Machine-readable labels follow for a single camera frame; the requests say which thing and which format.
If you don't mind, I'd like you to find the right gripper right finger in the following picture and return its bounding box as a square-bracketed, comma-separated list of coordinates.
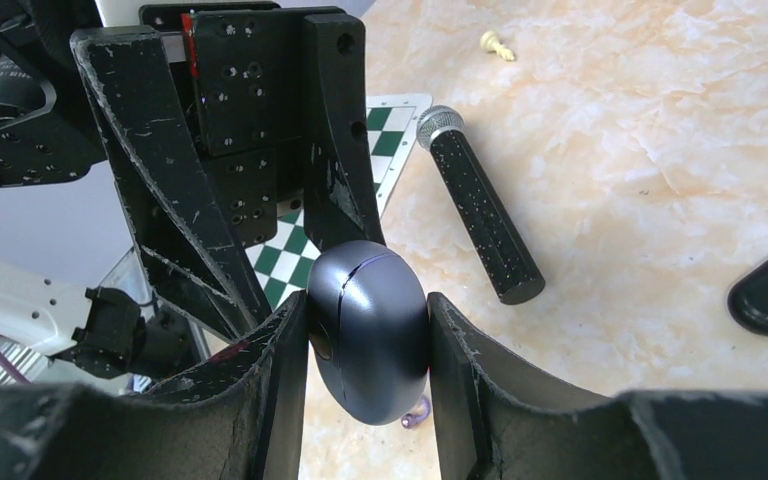
[428, 292, 768, 479]

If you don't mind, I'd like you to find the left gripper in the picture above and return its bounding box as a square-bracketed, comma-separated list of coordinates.
[70, 1, 385, 342]

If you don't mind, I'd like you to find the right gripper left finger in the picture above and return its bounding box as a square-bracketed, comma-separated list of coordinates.
[0, 291, 308, 479]

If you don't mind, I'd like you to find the purple earbud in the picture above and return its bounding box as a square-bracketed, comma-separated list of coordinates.
[400, 394, 432, 429]

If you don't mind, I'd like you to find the lavender earbud charging case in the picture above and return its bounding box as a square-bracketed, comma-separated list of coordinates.
[307, 240, 431, 426]

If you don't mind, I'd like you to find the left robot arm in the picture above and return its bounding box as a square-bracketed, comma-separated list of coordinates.
[0, 1, 383, 380]

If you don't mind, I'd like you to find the green white chessboard mat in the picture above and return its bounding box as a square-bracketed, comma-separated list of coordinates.
[246, 93, 433, 308]

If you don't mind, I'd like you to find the black glitter microphone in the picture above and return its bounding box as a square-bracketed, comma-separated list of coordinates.
[416, 105, 546, 305]

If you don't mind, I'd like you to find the cream chess pawn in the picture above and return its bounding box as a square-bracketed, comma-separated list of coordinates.
[479, 31, 516, 62]

